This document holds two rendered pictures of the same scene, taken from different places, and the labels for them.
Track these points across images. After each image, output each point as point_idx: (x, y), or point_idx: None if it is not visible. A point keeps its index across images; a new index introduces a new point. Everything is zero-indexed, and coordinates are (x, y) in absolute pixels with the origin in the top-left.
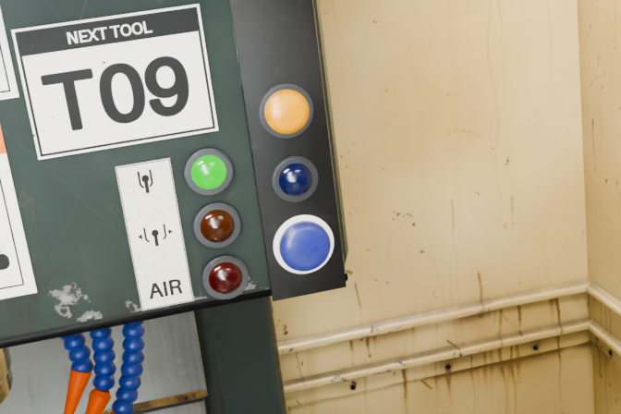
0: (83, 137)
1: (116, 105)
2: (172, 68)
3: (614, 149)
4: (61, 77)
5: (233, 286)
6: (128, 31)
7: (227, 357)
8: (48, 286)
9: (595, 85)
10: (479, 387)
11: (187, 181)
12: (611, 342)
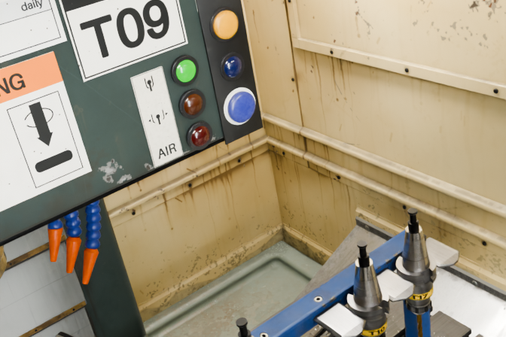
0: (110, 61)
1: (128, 36)
2: (158, 7)
3: (271, 26)
4: (92, 22)
5: (206, 140)
6: None
7: None
8: (97, 165)
9: None
10: (210, 193)
11: (174, 79)
12: (284, 147)
